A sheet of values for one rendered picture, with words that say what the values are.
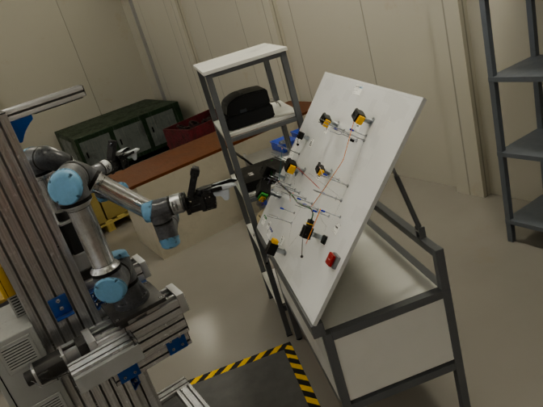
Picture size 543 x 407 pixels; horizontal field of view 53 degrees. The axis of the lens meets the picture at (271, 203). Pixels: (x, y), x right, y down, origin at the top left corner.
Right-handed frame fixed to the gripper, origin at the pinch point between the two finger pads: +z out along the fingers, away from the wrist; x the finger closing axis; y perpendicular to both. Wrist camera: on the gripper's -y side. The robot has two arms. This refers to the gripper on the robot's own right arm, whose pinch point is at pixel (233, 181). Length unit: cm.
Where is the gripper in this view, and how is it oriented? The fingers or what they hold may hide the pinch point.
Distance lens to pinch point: 199.7
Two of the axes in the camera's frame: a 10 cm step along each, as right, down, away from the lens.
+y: 2.7, 9.3, 2.3
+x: 0.8, 2.2, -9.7
